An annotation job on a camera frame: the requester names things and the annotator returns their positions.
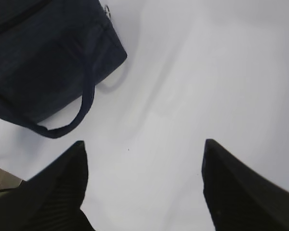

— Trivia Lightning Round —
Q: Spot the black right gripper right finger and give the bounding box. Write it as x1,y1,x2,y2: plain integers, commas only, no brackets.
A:
201,139,289,231

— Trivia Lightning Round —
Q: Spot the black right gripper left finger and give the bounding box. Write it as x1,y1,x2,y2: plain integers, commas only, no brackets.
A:
0,141,93,231

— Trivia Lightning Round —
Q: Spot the dark blue lunch bag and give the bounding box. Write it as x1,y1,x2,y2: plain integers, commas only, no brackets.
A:
0,0,127,139

